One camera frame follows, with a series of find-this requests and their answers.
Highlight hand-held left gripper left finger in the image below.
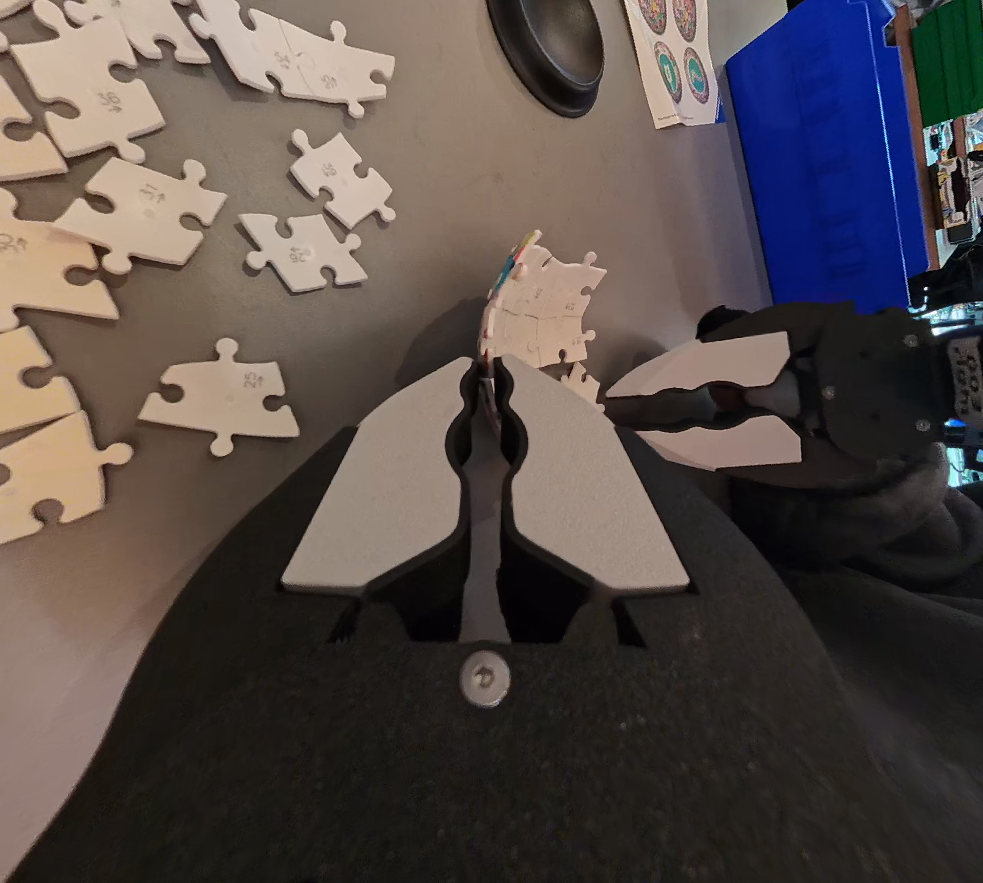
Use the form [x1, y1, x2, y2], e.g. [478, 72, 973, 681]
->
[280, 356, 493, 642]

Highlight black round stand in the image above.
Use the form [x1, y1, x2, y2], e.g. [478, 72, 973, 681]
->
[484, 0, 606, 118]

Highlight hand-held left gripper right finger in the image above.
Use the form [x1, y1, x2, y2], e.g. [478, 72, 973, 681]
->
[491, 354, 691, 642]

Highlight person's right forearm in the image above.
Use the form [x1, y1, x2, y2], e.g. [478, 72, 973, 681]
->
[730, 437, 983, 592]

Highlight white printed paper sheet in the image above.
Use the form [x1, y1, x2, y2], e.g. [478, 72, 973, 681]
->
[593, 0, 724, 129]

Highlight curved assembled puzzle section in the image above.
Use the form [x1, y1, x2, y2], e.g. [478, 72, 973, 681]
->
[480, 230, 608, 438]

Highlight blue plastic crate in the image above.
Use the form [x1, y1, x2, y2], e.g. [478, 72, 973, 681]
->
[724, 0, 930, 316]

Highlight green plastic crate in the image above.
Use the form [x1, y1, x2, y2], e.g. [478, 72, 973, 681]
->
[910, 0, 983, 127]

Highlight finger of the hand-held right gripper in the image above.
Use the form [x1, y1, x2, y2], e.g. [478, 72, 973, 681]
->
[634, 414, 804, 474]
[605, 331, 792, 400]

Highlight pile of white puzzle pieces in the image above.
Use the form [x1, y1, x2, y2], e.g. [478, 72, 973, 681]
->
[0, 0, 399, 546]

